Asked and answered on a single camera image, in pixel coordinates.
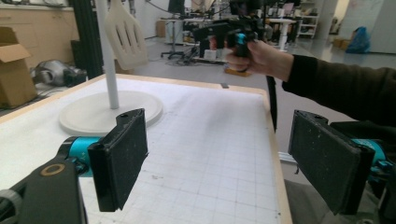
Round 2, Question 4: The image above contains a silver grey bag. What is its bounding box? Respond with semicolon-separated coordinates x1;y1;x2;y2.
31;59;88;88

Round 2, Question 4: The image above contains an open cardboard box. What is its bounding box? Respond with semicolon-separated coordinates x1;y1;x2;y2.
0;26;39;110

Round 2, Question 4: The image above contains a white hook stand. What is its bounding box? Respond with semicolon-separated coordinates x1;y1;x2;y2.
59;0;164;137

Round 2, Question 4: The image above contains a black metal frame stand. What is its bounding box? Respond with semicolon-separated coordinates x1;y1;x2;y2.
68;0;105;80

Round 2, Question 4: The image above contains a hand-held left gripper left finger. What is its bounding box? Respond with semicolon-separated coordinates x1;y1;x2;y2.
88;107;149;213

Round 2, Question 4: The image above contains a blue plastic bag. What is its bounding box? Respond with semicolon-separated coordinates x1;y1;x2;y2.
345;26;372;54

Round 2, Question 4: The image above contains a white standing desk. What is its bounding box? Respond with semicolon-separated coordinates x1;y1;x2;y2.
266;18;297;52

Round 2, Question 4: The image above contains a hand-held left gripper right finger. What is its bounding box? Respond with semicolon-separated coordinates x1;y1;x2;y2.
288;109;376;217

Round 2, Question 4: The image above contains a white grid mat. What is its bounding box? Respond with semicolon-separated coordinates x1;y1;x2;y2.
0;77;280;224

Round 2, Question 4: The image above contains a beige slotted spatula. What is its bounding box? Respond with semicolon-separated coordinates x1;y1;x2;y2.
104;0;149;71

